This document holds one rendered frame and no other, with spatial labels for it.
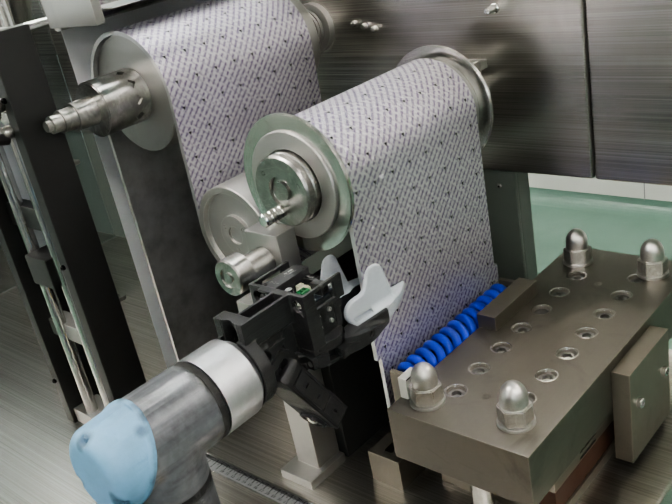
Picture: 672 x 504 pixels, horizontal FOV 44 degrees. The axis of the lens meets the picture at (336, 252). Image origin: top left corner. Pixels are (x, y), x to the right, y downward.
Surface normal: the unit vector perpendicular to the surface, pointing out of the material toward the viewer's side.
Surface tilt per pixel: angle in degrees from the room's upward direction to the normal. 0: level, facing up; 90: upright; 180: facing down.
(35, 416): 0
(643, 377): 90
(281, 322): 90
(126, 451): 54
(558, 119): 90
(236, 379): 61
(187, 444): 90
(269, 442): 0
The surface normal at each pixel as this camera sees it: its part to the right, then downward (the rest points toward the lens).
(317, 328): 0.74, 0.15
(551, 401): -0.18, -0.90
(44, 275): -0.65, 0.42
